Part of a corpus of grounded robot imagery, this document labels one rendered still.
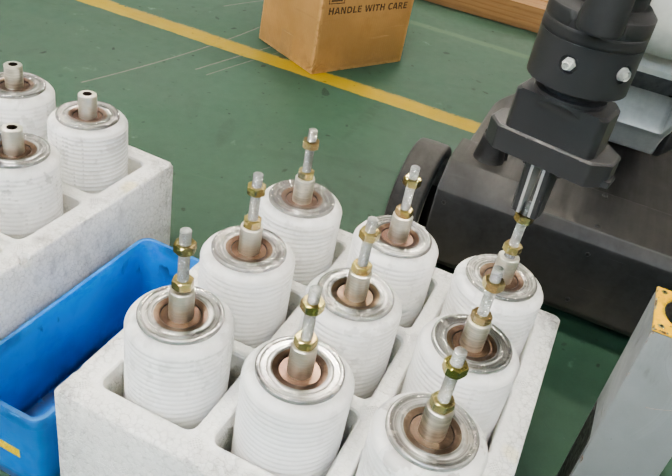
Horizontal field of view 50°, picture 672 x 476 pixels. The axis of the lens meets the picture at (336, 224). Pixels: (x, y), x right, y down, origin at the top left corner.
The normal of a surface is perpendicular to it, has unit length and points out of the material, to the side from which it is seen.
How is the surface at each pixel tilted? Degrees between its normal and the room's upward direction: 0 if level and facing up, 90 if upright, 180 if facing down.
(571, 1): 45
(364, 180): 0
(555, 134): 90
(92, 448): 90
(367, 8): 90
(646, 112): 60
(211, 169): 0
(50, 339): 88
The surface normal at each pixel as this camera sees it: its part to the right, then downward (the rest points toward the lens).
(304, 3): -0.80, 0.22
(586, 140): -0.58, 0.38
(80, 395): 0.16, -0.82
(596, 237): -0.17, -0.24
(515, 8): -0.39, 0.46
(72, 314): 0.90, 0.33
